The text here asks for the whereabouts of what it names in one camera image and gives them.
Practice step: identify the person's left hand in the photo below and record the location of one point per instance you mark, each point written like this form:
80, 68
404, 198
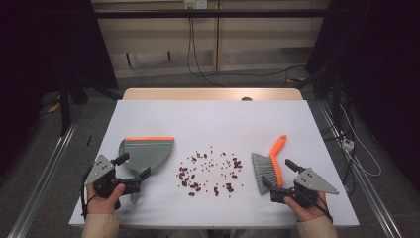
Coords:
102, 205

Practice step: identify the white wall socket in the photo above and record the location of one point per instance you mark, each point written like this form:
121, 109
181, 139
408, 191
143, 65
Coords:
195, 3

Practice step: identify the white board table cover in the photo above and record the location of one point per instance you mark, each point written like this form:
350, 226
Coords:
214, 122

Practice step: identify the white power adapter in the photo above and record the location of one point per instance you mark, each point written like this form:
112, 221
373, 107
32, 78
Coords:
347, 144

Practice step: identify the gray dustpan with orange edge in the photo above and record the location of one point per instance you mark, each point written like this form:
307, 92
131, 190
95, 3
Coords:
148, 152

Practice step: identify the light wooden table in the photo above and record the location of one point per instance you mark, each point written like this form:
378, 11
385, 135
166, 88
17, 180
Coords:
198, 94

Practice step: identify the black curtain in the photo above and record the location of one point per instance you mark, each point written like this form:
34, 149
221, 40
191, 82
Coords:
379, 66
43, 49

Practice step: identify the black horizontal bar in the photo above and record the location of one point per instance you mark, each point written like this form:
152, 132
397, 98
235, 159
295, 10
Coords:
211, 13

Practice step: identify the black metal stand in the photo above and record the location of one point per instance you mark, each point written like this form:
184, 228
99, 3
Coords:
336, 95
64, 105

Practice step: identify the red beans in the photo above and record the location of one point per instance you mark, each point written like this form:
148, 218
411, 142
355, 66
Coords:
193, 185

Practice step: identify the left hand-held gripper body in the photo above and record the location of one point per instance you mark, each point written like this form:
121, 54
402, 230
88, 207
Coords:
100, 170

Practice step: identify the person's right hand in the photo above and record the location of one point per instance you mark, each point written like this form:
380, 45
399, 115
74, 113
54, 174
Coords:
308, 214

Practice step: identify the orange brush with gray bristles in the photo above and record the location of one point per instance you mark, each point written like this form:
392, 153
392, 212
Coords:
264, 168

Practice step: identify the aluminium floor rail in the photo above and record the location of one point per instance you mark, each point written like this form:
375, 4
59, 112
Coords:
39, 183
366, 185

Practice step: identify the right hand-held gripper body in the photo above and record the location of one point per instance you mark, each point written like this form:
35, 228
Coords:
313, 183

